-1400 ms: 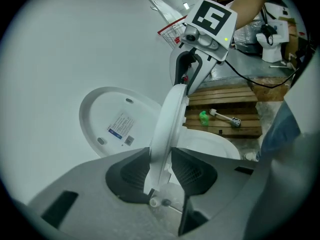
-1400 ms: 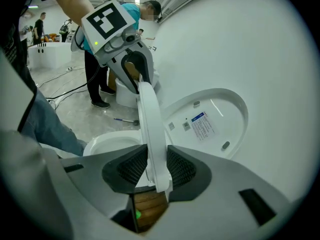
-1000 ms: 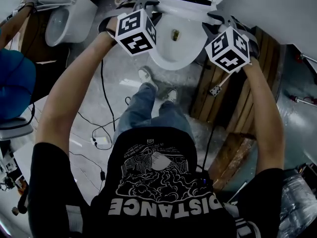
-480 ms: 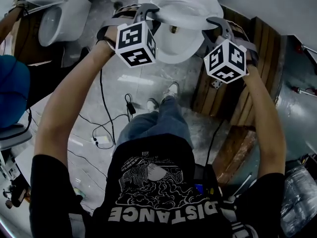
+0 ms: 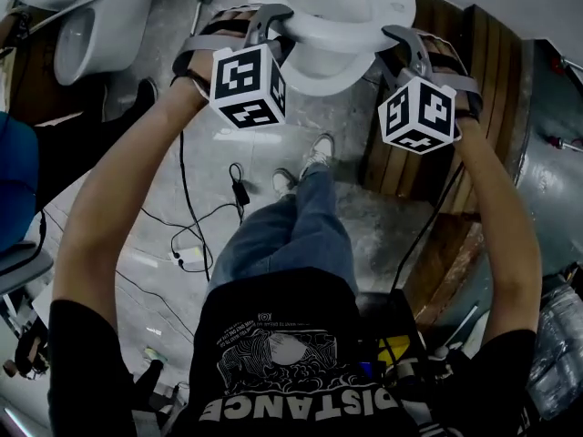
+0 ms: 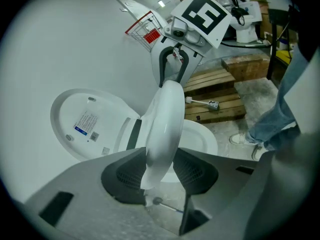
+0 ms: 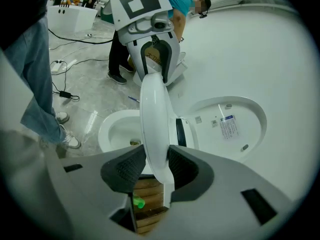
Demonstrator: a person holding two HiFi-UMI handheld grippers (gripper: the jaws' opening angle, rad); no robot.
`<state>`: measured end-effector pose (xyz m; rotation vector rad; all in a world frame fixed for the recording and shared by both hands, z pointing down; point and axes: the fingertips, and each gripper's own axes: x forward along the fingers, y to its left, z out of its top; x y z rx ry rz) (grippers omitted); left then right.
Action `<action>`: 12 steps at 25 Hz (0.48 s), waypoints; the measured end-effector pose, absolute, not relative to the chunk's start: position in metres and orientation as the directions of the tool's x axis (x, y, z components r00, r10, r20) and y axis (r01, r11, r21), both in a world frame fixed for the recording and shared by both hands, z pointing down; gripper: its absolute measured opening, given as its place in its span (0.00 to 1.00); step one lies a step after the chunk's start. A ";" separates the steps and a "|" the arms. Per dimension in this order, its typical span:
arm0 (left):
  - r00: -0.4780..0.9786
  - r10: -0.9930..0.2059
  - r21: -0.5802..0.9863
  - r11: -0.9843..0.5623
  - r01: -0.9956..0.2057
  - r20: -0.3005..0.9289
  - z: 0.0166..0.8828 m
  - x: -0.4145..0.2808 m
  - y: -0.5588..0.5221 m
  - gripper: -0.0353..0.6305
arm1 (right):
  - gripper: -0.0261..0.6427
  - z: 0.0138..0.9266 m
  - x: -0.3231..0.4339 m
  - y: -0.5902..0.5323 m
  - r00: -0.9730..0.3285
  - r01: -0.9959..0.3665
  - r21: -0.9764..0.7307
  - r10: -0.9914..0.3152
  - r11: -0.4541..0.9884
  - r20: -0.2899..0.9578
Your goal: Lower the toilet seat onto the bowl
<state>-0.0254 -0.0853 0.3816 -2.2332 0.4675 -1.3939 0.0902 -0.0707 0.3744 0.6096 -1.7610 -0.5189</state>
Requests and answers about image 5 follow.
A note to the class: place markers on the black wristband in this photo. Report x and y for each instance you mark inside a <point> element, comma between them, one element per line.
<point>193,78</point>

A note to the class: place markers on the white spare toilet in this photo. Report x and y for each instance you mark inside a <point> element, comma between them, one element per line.
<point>109,25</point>

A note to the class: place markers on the person's right hand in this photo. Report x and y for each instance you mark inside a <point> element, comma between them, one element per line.
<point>442,59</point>

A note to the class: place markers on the grey metal tank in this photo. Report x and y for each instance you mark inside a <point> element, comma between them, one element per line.
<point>551,185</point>

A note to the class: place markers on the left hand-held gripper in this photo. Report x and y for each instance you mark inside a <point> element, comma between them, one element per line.
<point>246,84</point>

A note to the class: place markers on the white toilet seat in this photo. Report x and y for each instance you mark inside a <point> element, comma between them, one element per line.
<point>337,34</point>

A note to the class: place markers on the white power strip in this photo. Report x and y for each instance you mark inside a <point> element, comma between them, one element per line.
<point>189,255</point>

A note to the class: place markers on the person's blue jeans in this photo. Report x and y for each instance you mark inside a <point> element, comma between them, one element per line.
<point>291,230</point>

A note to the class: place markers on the person's black printed t-shirt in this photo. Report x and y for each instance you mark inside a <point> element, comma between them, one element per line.
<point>282,298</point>

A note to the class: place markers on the wooden slat platform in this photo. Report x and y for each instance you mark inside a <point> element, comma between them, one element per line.
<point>483,62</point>

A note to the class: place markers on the person's left hand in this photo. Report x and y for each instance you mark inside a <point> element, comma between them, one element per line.
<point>230,20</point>

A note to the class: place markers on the black power adapter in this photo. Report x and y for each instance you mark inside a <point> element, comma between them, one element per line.
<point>240,192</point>

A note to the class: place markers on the black handheld device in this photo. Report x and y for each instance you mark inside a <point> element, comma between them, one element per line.
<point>29,348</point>

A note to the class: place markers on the white toilet bowl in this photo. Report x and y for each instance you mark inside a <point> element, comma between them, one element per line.
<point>325,73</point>

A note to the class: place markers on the person's left white sneaker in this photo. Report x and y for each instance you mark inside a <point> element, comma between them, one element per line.
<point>283,180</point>

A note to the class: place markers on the clear plastic wrapped bundle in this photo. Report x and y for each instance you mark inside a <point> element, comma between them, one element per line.
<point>560,348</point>

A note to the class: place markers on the person's right forearm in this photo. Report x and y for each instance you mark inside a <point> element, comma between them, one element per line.
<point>496,207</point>

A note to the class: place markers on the person's white sneaker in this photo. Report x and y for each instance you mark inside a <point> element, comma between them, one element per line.
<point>319,150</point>
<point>283,180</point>

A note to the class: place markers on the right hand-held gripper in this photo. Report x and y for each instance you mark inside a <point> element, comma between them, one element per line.
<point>416,114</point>

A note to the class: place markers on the person's right white sneaker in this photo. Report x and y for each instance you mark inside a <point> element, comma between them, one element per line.
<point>319,150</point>

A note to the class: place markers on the grey chair seat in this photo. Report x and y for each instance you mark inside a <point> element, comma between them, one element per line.
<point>23,264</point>

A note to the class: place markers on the person's left forearm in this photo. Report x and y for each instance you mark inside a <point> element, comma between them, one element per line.
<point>132,166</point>

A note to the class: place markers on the yellow box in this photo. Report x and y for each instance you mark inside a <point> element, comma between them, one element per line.
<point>394,348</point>

